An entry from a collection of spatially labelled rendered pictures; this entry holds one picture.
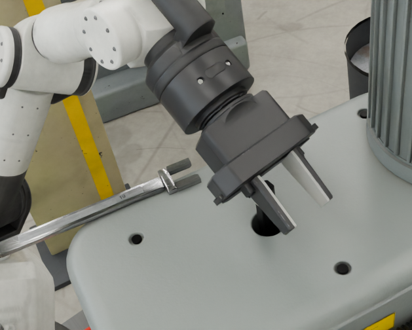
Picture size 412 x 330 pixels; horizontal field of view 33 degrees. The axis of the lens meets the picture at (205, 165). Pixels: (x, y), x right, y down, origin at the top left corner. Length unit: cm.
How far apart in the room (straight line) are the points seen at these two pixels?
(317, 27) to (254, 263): 356
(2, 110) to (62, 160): 194
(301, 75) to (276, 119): 322
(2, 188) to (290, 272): 49
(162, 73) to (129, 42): 4
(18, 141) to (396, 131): 52
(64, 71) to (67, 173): 205
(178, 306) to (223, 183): 15
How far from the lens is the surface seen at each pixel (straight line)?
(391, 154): 79
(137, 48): 69
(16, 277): 111
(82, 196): 307
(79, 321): 257
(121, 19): 68
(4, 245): 82
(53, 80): 92
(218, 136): 65
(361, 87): 301
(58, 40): 84
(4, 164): 102
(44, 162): 288
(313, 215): 77
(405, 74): 71
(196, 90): 66
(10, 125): 98
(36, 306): 113
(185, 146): 358
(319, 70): 392
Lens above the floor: 249
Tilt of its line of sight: 46 degrees down
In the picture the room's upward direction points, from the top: 12 degrees counter-clockwise
